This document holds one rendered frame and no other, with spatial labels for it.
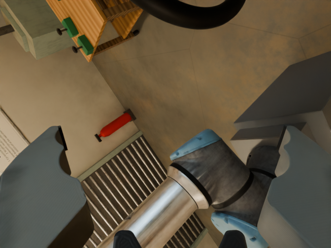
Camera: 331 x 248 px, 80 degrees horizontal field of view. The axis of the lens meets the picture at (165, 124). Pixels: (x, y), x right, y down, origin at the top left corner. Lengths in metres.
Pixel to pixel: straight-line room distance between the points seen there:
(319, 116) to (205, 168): 0.34
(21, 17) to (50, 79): 1.02
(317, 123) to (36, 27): 2.08
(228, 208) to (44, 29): 2.00
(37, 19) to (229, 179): 2.03
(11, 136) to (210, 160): 2.62
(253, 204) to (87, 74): 2.82
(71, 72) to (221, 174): 2.76
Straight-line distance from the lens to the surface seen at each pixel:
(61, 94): 2.99
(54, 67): 3.09
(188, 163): 0.52
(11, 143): 2.91
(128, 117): 2.92
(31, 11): 2.26
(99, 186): 2.97
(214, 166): 0.53
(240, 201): 0.57
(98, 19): 1.29
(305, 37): 1.20
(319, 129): 0.71
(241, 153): 0.79
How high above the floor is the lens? 1.10
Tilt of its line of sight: 28 degrees down
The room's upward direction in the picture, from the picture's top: 129 degrees counter-clockwise
